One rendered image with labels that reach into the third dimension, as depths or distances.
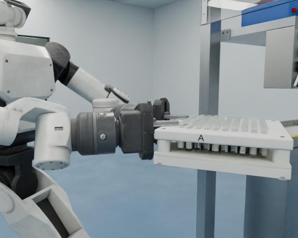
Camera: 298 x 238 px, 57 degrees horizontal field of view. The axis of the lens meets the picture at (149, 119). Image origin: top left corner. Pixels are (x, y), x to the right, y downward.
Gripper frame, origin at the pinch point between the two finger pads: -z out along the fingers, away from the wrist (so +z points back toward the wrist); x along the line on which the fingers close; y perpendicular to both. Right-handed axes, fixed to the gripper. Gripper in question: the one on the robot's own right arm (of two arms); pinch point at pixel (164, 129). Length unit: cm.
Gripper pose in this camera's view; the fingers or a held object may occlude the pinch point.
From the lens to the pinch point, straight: 59.5
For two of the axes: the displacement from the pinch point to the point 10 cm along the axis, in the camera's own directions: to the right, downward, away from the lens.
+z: -9.8, 0.4, -2.0
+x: 0.2, 9.9, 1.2
